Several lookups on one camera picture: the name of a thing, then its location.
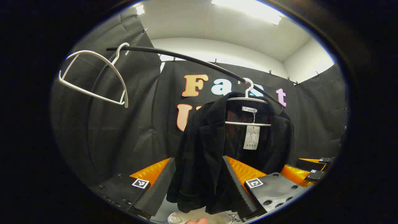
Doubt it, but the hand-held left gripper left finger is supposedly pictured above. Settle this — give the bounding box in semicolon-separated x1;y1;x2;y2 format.
90;157;177;217

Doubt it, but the large ceiling light panel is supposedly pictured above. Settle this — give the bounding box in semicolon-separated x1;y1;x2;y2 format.
211;0;282;26

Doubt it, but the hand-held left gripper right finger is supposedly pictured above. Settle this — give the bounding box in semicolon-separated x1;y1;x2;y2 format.
222;156;307;219

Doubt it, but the black jacket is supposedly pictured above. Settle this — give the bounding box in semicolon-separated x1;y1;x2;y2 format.
166;92;294;215

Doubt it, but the white laundry hamper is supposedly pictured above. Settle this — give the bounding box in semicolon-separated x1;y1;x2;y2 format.
167;210;235;224

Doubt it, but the white clothes hanger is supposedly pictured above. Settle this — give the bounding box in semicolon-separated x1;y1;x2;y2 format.
58;43;130;109
224;78;271;127

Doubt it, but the black backdrop cloth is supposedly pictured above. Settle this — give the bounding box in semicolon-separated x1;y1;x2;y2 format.
51;14;348;187

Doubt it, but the black clothes rack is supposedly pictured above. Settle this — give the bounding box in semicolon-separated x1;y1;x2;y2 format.
106;46;285;108

